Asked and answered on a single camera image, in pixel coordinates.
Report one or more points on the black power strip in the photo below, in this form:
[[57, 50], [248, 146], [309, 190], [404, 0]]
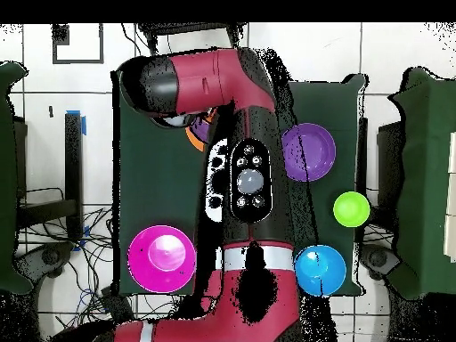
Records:
[[117, 302]]

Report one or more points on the blue tape strip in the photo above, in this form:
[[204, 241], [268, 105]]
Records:
[[83, 125]]

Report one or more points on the black stool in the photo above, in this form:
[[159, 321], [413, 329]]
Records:
[[153, 27]]

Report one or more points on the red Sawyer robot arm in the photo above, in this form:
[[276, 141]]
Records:
[[231, 302]]

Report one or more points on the large pink bowl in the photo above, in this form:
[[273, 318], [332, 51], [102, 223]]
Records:
[[162, 263]]

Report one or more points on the large orange bowl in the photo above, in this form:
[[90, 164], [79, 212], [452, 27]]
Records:
[[196, 142]]

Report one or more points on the small black floor marker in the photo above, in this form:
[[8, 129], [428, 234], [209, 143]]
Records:
[[51, 111]]

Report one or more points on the black stand frame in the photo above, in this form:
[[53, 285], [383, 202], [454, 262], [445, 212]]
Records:
[[73, 160]]

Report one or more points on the black square floor frame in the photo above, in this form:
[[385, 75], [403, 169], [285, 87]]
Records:
[[54, 50]]

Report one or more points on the purple shallow bowl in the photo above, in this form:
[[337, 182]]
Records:
[[201, 130], [313, 152]]

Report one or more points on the light blue bowl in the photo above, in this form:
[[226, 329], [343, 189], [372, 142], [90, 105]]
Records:
[[326, 270]]

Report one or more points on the green cloth side table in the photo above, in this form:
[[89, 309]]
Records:
[[427, 160], [7, 160]]

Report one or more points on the small green bowl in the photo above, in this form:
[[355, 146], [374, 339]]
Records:
[[351, 209]]

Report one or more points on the dark green tablecloth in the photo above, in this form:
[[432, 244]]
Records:
[[153, 178]]

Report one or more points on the grey chair base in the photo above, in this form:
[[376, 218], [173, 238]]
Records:
[[379, 260], [46, 258]]

